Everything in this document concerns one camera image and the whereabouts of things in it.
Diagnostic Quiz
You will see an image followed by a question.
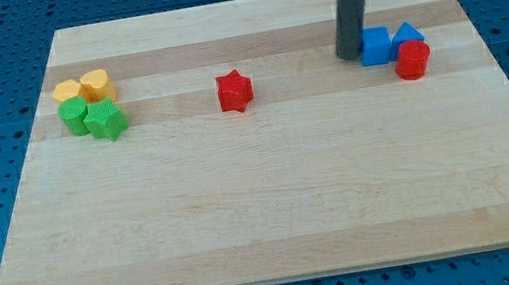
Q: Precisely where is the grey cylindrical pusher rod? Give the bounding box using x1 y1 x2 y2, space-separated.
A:
335 0 365 61

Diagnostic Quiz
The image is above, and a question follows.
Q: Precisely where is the red star block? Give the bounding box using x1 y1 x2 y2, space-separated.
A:
215 69 254 112

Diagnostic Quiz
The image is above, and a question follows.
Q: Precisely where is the blue cube block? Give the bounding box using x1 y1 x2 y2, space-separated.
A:
361 26 392 66

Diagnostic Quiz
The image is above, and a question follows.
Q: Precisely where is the green star block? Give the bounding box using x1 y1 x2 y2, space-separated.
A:
83 98 129 141

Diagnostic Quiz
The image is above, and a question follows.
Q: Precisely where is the blue triangle block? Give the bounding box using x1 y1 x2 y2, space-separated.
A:
390 22 425 61

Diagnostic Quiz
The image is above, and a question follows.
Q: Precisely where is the red cylinder block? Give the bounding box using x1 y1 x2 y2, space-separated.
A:
395 39 431 81

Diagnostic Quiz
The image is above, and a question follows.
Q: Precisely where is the wooden board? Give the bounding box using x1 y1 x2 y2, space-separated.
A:
0 0 509 285

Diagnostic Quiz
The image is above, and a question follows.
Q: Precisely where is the yellow heart block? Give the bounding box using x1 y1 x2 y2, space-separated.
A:
79 68 118 102

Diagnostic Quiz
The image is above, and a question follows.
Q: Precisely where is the yellow hexagon block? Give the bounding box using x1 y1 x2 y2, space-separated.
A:
52 79 90 103

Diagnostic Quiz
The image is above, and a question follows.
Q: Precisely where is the green cylinder block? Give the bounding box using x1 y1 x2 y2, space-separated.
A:
57 96 89 137

